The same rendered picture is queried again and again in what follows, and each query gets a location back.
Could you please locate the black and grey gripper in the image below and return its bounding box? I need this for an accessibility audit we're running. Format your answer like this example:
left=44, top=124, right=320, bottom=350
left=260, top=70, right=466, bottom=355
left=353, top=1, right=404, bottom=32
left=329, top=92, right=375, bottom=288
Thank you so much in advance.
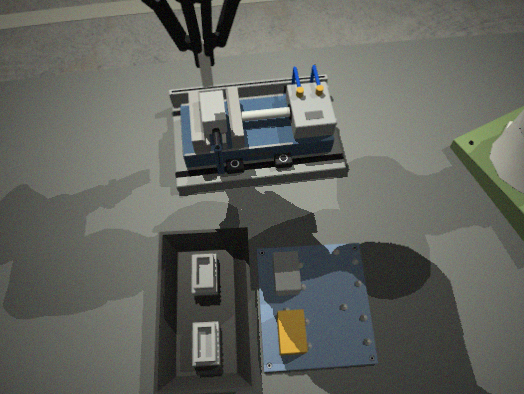
left=141, top=0, right=241, bottom=87

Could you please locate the yellow rectangular block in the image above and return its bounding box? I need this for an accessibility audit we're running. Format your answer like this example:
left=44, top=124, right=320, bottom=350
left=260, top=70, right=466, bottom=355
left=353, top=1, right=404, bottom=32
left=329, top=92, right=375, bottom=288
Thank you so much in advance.
left=277, top=309, right=308, bottom=356

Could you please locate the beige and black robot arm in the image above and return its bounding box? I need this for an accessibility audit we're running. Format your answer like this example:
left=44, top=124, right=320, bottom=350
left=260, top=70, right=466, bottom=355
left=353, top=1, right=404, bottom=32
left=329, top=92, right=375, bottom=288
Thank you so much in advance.
left=489, top=110, right=524, bottom=194

